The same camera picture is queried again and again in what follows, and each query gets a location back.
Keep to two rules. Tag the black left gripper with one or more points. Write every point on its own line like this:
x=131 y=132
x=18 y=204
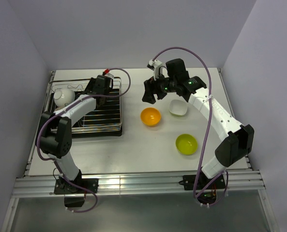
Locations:
x=91 y=83

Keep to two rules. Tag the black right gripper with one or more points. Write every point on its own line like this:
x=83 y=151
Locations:
x=149 y=84

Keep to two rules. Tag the white round bowl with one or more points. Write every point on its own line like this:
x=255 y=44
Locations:
x=63 y=97

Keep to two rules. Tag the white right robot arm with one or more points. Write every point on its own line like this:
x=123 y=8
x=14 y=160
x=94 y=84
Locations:
x=236 y=138

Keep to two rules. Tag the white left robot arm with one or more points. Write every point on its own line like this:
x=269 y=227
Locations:
x=54 y=136

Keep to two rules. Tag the orange bowl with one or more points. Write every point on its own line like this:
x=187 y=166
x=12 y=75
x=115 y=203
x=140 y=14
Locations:
x=150 y=116

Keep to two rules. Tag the white square bowl green outside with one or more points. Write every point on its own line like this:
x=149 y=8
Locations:
x=178 y=108

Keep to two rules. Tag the lime green bowl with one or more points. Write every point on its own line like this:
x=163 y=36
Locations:
x=186 y=144

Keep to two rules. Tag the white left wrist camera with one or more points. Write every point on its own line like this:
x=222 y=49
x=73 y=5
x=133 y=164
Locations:
x=107 y=73

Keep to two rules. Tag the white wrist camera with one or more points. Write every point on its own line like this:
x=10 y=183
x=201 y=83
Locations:
x=107 y=73
x=156 y=66

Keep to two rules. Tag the steel wire dish rack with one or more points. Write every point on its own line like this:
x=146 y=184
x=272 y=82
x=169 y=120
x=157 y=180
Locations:
x=77 y=86

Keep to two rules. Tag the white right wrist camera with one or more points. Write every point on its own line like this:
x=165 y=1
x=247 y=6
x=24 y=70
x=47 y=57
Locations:
x=156 y=66

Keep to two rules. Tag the aluminium table edge rail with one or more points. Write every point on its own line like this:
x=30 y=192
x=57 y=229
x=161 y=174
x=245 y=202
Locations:
x=132 y=184

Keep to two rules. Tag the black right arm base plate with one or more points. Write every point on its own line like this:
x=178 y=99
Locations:
x=188 y=182

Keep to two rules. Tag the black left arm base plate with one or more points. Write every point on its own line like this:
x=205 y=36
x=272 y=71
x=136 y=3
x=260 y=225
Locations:
x=83 y=186

